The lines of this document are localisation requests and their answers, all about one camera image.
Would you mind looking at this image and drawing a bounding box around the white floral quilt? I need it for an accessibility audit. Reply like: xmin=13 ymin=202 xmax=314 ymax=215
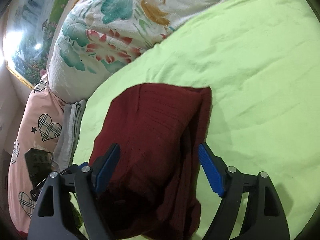
xmin=47 ymin=0 xmax=298 ymax=104

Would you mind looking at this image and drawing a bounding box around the gold framed landscape painting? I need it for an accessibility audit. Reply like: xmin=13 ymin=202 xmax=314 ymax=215
xmin=3 ymin=0 xmax=80 ymax=88

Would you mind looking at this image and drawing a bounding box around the pink heart pattern pillow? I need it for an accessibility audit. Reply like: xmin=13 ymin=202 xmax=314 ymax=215
xmin=8 ymin=75 xmax=65 ymax=235

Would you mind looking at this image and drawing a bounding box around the light green bed sheet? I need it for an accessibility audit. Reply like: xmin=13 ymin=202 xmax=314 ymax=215
xmin=73 ymin=0 xmax=319 ymax=238

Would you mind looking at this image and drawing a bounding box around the folded grey cloth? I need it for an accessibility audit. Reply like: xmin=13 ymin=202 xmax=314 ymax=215
xmin=53 ymin=100 xmax=86 ymax=172

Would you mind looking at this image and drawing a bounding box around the dark red knit hooded sweater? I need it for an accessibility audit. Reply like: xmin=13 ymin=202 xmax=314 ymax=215
xmin=90 ymin=83 xmax=212 ymax=239

